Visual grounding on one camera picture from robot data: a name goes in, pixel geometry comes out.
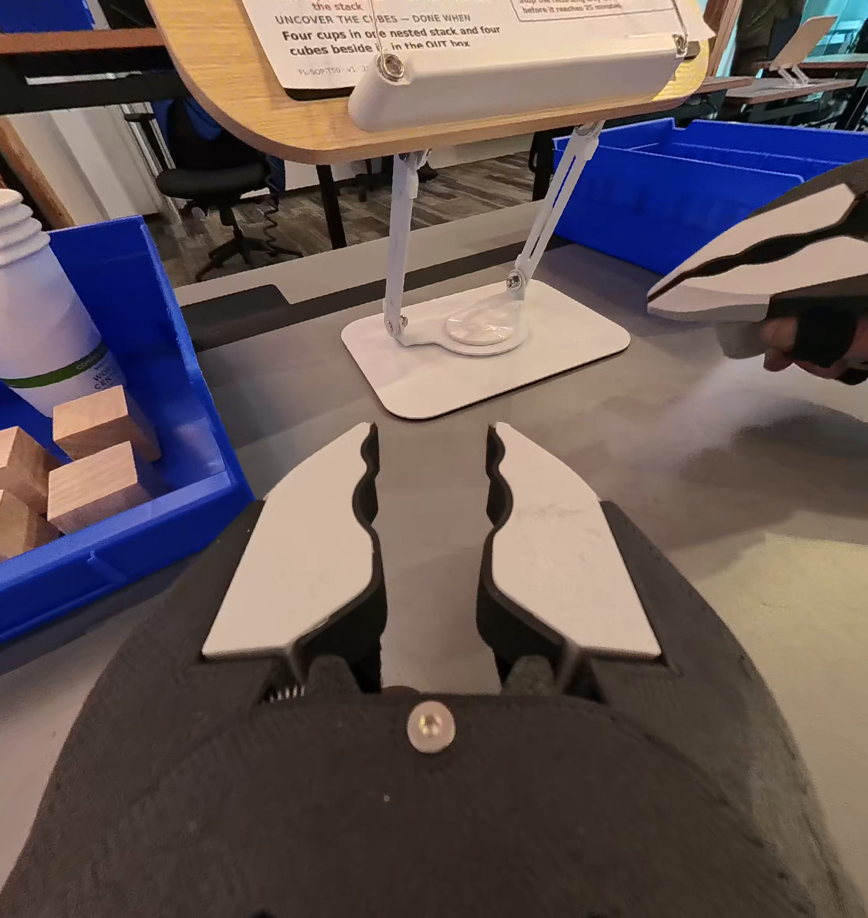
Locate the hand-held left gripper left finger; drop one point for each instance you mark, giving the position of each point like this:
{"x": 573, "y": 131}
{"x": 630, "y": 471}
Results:
{"x": 296, "y": 566}

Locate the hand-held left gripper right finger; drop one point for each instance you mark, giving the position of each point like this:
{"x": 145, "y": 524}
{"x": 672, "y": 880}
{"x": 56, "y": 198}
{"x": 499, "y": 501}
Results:
{"x": 570, "y": 566}

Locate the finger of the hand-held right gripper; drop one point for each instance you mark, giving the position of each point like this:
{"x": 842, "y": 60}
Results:
{"x": 764, "y": 228}
{"x": 764, "y": 283}

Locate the blue plastic bin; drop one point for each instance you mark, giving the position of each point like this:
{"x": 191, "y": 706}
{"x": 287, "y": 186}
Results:
{"x": 154, "y": 325}
{"x": 657, "y": 186}
{"x": 38, "y": 14}

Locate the wooden cube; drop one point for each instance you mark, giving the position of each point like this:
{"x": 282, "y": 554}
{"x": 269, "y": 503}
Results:
{"x": 92, "y": 421}
{"x": 1, "y": 524}
{"x": 10, "y": 458}
{"x": 92, "y": 485}

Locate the wooden top office desk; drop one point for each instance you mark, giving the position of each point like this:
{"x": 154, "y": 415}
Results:
{"x": 778, "y": 89}
{"x": 44, "y": 44}

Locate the grey desk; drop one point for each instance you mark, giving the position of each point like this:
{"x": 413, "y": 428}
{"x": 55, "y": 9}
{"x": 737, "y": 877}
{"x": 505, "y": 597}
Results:
{"x": 691, "y": 503}

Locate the person's right hand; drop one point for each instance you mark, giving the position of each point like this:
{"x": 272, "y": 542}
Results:
{"x": 778, "y": 344}

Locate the black office chair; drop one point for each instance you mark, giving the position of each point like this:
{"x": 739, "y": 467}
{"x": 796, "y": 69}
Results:
{"x": 211, "y": 180}

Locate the brown wooden beam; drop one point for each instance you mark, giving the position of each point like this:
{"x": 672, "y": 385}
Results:
{"x": 25, "y": 172}

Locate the printed instruction sheet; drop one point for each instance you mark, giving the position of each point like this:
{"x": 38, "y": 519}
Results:
{"x": 318, "y": 44}

